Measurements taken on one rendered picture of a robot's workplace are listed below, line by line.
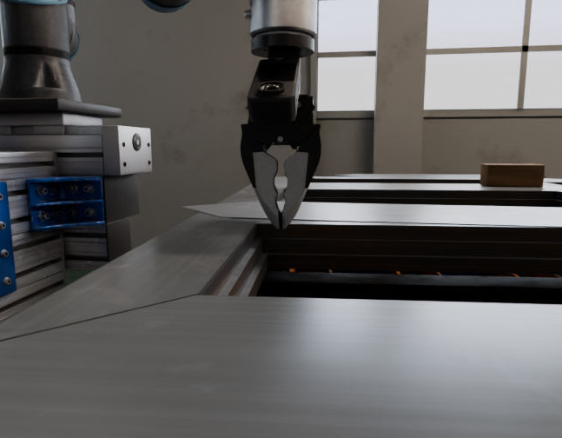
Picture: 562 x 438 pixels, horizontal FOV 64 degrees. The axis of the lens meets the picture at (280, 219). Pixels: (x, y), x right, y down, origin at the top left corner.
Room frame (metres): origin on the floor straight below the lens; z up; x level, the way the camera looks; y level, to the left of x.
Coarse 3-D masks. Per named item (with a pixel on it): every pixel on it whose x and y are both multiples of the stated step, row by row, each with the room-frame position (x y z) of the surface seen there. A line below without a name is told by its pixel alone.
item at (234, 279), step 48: (336, 192) 0.96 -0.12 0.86; (384, 192) 0.95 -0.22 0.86; (432, 192) 0.95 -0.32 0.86; (480, 192) 0.94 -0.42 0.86; (528, 192) 0.93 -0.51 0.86; (288, 240) 0.52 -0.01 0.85; (336, 240) 0.51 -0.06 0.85; (384, 240) 0.51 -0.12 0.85; (432, 240) 0.51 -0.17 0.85; (480, 240) 0.51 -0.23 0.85; (528, 240) 0.50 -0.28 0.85; (240, 288) 0.37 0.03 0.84
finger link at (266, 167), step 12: (264, 156) 0.51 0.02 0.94; (264, 168) 0.51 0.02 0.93; (276, 168) 0.51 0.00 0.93; (264, 180) 0.51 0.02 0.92; (264, 192) 0.51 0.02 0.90; (276, 192) 0.51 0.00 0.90; (264, 204) 0.51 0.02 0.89; (276, 204) 0.51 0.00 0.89; (276, 216) 0.51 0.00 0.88; (276, 228) 0.52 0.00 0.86
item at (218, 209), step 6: (210, 204) 0.69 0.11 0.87; (216, 204) 0.69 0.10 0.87; (222, 204) 0.69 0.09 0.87; (228, 204) 0.69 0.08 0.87; (234, 204) 0.69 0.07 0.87; (240, 204) 0.69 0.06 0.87; (246, 204) 0.69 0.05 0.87; (198, 210) 0.63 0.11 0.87; (204, 210) 0.63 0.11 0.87; (210, 210) 0.62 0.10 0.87; (216, 210) 0.62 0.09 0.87; (222, 210) 0.62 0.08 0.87; (228, 210) 0.62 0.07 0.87; (234, 210) 0.62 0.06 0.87; (222, 216) 0.57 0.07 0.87
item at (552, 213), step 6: (528, 210) 0.63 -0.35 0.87; (534, 210) 0.63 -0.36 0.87; (540, 210) 0.63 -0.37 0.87; (546, 210) 0.63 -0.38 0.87; (552, 210) 0.63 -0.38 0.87; (558, 210) 0.63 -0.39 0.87; (546, 216) 0.57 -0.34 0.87; (552, 216) 0.57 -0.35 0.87; (558, 216) 0.57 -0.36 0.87; (558, 222) 0.53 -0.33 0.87
